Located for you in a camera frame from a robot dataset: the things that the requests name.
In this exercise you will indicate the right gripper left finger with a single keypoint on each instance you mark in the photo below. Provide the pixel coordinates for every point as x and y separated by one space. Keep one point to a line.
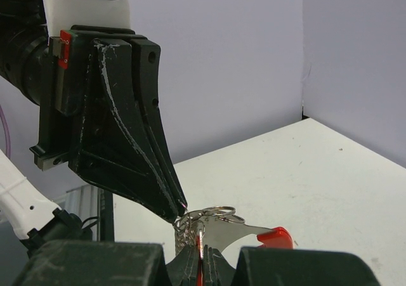
74 262

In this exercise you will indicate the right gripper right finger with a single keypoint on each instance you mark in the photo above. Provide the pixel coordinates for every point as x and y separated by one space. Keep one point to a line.
266 266

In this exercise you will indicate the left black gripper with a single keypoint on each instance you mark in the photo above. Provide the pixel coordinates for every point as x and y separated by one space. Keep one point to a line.
101 95

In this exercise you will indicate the silver keyring with red tag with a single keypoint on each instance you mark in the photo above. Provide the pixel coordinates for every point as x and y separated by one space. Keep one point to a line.
219 227

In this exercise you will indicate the red key tag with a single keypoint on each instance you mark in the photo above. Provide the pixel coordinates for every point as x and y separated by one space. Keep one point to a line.
200 248

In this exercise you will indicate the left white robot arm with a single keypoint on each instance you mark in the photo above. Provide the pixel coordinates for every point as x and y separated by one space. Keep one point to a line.
34 217

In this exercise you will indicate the aluminium frame rail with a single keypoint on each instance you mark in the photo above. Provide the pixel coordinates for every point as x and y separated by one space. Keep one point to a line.
85 202

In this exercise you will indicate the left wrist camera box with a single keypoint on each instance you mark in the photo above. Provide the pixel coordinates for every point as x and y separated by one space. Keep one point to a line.
64 14

